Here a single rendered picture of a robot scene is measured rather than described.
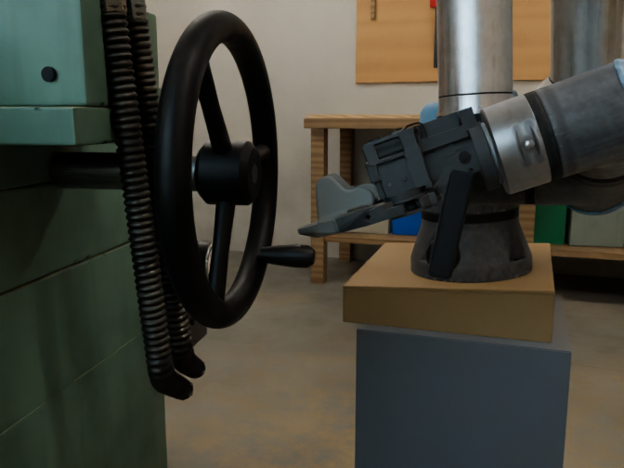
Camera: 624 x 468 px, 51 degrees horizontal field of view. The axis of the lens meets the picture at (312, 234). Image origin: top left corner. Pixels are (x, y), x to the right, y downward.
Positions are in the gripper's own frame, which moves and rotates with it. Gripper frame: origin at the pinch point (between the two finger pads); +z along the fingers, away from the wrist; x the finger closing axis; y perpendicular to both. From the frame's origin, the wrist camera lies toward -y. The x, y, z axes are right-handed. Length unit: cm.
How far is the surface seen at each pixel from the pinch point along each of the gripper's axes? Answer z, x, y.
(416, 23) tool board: -19, -310, 61
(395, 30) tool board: -7, -312, 63
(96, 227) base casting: 22.1, 3.1, 8.4
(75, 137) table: 9.6, 21.7, 14.9
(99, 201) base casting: 21.1, 2.0, 11.0
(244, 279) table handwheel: 6.9, 5.5, -1.7
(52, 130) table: 11.1, 21.9, 16.1
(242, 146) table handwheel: 0.7, 10.7, 10.6
